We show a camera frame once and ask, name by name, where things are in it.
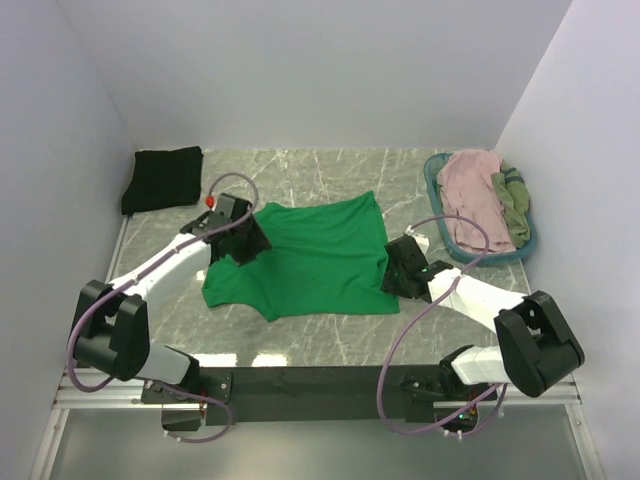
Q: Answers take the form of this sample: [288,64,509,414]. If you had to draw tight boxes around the pink tank top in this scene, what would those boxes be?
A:
[436,149,515,253]

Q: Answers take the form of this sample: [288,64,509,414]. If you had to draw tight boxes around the aluminium frame rail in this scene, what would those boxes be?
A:
[52,372,582,410]

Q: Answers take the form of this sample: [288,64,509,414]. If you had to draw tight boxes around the black folded tank top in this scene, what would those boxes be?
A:
[120,146,203,216]

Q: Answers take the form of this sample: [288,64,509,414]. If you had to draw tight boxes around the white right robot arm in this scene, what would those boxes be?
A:
[382,235,585,399]

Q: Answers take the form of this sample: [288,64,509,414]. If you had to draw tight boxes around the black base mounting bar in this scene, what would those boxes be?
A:
[139,365,481,427]

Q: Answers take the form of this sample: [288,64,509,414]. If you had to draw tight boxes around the teal plastic basket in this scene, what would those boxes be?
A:
[423,152,538,267]

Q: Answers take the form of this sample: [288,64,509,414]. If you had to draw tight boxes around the olive green tank top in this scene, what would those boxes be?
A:
[491,160,531,249]

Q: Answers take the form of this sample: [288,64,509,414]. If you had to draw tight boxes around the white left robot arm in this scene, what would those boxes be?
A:
[67,194,271,402]

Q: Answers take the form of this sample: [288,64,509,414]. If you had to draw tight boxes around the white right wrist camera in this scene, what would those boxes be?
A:
[404,226,430,256]

